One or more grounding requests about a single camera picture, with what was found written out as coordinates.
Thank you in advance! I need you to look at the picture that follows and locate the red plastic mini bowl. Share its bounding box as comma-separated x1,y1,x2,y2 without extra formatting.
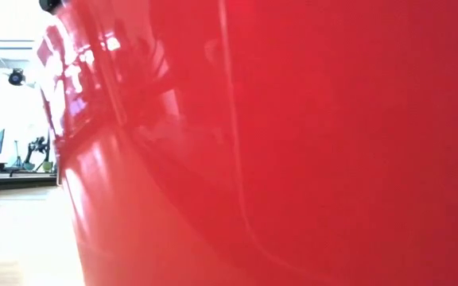
34,0,458,286

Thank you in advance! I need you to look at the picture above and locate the black ceiling-hung camera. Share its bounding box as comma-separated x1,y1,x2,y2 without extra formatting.
7,68,26,87

